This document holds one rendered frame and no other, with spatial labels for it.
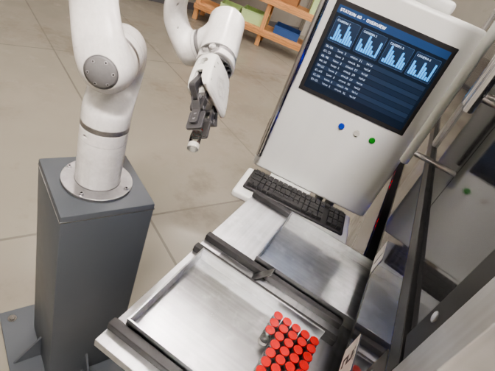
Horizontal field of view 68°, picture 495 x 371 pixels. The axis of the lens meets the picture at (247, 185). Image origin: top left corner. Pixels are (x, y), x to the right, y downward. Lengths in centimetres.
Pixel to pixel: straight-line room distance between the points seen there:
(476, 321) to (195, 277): 63
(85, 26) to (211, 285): 61
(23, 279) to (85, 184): 98
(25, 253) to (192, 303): 134
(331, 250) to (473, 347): 79
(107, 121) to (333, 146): 83
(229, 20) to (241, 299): 63
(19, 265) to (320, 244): 141
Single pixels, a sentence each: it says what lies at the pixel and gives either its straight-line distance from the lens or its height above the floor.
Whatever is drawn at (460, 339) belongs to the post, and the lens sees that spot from 42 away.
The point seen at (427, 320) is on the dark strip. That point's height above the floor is 126.
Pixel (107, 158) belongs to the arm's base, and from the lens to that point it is 101.
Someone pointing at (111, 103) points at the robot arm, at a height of 112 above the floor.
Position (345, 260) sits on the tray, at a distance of 116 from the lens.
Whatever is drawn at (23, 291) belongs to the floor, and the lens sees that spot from 194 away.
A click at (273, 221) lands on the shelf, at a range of 115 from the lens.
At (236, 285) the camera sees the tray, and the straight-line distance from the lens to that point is 92.
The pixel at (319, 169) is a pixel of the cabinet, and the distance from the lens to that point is 147.
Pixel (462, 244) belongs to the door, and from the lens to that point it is 58.
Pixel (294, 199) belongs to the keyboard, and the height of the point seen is 83.
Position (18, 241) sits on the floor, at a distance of 214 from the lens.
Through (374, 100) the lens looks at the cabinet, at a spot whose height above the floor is 124.
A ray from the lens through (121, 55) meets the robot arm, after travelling 84.
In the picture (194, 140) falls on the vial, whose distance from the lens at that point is 69.
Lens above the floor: 156
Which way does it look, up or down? 33 degrees down
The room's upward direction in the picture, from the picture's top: 23 degrees clockwise
